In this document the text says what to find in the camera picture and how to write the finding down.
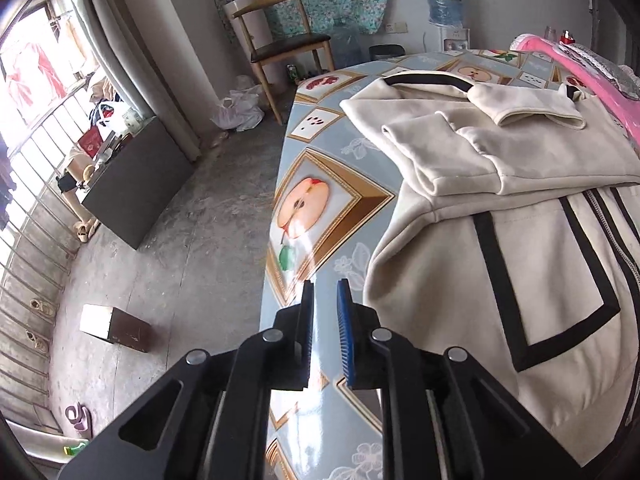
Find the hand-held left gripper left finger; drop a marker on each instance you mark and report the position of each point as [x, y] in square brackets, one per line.
[300, 320]

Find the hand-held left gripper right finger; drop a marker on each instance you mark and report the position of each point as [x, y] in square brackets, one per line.
[345, 330]

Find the cream jacket with black trim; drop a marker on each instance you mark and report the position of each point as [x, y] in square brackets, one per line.
[450, 270]

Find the red hanging clothes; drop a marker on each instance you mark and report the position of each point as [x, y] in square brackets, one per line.
[30, 75]

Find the brown box with white end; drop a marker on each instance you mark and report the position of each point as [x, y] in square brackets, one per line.
[130, 332]

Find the fruit print tablecloth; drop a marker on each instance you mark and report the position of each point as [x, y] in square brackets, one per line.
[320, 125]

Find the dark cabinet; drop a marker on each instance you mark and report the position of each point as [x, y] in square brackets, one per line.
[140, 185]

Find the purple slipper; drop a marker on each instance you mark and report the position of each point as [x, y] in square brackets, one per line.
[82, 425]

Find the drink can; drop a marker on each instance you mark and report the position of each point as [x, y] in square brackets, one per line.
[292, 74]

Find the beige shoe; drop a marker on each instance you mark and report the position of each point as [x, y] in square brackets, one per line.
[42, 308]
[37, 341]

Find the green plastic bottle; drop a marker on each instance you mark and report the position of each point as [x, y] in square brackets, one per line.
[75, 448]

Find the wooden chair with dark seat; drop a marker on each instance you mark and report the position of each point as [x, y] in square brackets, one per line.
[290, 47]

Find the red box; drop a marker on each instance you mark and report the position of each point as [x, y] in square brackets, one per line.
[91, 142]

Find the white printed plastic bag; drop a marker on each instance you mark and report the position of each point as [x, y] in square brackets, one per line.
[112, 115]

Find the empty clear water jug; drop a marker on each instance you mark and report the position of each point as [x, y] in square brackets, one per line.
[346, 45]

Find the black stool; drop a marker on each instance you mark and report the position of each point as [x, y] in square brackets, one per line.
[387, 52]

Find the metal window railing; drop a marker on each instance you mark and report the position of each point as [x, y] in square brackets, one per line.
[37, 220]

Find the grey curtain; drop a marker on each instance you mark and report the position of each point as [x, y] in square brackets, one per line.
[165, 60]

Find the white cylindrical bin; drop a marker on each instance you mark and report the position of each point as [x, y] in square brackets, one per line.
[257, 30]

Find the white water dispenser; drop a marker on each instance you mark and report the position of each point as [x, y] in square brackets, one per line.
[455, 40]

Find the blue water dispenser bottle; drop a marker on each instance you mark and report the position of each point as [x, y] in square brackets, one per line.
[444, 2]

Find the pink floral blanket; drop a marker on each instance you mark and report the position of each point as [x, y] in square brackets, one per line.
[535, 42]

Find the glass jar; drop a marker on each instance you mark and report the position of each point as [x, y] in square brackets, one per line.
[551, 33]

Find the small red object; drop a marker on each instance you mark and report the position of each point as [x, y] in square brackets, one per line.
[567, 37]

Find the grey lace cloth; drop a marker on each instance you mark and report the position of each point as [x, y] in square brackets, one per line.
[610, 67]

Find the white wall socket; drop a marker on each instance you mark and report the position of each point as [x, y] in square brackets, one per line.
[397, 28]

